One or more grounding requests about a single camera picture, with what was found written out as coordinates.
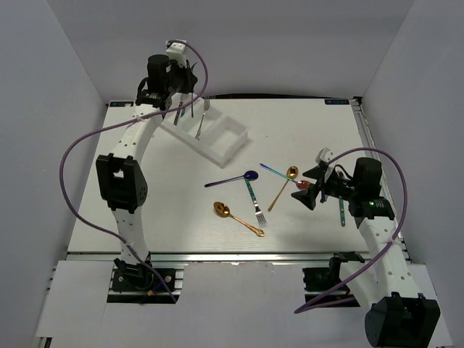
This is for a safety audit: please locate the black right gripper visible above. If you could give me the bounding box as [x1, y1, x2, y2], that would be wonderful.
[291, 165, 359, 210]

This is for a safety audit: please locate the dark handled steak knife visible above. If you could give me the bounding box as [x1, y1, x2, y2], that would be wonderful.
[173, 94, 186, 126]

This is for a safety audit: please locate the ornate silver fork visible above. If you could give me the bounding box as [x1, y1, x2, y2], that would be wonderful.
[195, 97, 210, 141]

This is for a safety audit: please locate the teal handled silver fork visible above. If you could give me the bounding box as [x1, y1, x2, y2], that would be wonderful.
[245, 179, 267, 227]

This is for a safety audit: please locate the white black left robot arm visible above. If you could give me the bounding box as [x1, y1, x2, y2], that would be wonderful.
[96, 53, 198, 289]

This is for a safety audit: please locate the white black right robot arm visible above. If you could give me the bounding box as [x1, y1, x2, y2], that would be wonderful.
[292, 157, 441, 347]

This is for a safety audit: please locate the rainbow iridescent spoon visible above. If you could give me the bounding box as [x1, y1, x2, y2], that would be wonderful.
[260, 163, 311, 190]

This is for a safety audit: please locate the slim gold spoon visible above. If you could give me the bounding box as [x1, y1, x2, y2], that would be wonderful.
[268, 166, 299, 212]

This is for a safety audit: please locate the purple blue iridescent spoon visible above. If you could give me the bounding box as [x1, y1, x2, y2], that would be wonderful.
[204, 170, 259, 188]

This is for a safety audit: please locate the white three-compartment plastic tray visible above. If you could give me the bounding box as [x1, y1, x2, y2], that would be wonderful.
[161, 98, 249, 168]

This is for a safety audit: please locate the left blue corner label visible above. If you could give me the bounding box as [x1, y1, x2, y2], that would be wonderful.
[109, 101, 133, 107]

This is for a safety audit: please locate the blue corner label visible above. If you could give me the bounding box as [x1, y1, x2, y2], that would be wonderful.
[109, 101, 133, 107]
[324, 99, 350, 105]

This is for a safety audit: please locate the right blue corner label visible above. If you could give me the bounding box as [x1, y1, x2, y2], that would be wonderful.
[324, 99, 350, 105]

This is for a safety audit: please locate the ornate gold spoon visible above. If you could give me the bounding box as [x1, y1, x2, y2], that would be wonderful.
[213, 202, 265, 237]

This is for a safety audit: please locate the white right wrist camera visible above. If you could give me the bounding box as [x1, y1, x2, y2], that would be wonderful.
[315, 147, 334, 165]

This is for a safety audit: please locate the teal handled silver spoon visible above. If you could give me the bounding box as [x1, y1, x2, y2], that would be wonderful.
[339, 199, 346, 227]

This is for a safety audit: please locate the aluminium table frame rail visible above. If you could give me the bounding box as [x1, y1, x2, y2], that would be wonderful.
[349, 96, 410, 260]

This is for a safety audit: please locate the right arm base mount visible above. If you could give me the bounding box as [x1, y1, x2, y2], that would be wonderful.
[302, 252, 365, 301]

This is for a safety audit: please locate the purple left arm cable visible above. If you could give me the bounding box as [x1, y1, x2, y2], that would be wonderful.
[59, 38, 209, 305]

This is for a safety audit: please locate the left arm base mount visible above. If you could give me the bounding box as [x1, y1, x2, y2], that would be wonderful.
[107, 258, 175, 305]

